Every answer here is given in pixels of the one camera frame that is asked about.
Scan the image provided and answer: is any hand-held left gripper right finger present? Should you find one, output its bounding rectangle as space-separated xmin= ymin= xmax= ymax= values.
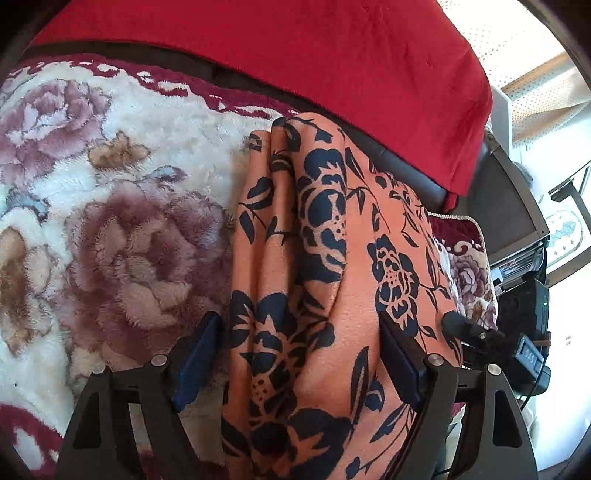
xmin=376 ymin=311 xmax=539 ymax=480

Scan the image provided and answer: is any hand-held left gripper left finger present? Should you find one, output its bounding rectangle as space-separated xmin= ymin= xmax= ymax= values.
xmin=55 ymin=311 xmax=227 ymax=480

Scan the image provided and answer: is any red cloth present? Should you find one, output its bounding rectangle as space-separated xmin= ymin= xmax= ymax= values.
xmin=28 ymin=0 xmax=495 ymax=209

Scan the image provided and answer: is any floral plush blanket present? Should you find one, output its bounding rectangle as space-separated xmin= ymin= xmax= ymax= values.
xmin=0 ymin=53 xmax=500 ymax=480

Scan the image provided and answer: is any white dotted curtain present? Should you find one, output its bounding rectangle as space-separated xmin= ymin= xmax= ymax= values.
xmin=438 ymin=0 xmax=588 ymax=145

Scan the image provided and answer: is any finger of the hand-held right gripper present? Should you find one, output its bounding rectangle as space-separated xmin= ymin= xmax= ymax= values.
xmin=441 ymin=311 xmax=507 ymax=348

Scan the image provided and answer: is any orange floral garment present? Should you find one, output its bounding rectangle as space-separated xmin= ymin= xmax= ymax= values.
xmin=221 ymin=112 xmax=465 ymax=480

